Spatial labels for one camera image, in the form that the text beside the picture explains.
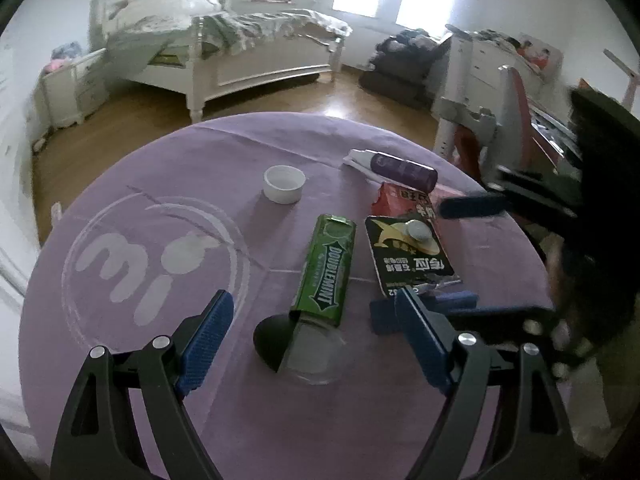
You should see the black snack wrapper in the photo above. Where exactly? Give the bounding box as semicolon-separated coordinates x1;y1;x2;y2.
364;216;462;298

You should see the white study desk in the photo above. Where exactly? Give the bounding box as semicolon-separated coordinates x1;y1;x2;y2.
524;49;640;172

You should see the purple round tablecloth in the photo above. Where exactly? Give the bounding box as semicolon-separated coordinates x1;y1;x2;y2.
20;113;552;479

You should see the white wooden bed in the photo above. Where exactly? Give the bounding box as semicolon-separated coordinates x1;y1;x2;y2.
96;0;352;122

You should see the pink grey desk chair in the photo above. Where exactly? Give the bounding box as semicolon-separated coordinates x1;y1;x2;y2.
434;65;534;184

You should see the red snack box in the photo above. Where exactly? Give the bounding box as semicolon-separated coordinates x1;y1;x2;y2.
371;182;436;220

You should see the green doublemint gum pack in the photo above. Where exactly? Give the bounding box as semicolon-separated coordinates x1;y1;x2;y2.
292;214;356;327

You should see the white bottle cap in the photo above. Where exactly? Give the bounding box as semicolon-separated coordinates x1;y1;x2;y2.
262;165;306;205

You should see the dark massage armchair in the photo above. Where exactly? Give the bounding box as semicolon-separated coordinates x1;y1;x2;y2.
358;29;452;110

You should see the white bedside nightstand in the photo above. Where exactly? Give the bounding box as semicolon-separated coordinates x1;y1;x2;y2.
41;49;108;129

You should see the clear plastic cup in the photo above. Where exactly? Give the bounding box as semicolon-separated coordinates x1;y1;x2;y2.
253;311;347;385

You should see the white drawer cabinet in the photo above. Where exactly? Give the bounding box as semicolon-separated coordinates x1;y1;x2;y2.
446;24;563;112

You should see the purple spray bottle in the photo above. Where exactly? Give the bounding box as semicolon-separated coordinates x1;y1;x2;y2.
343;150;438;193

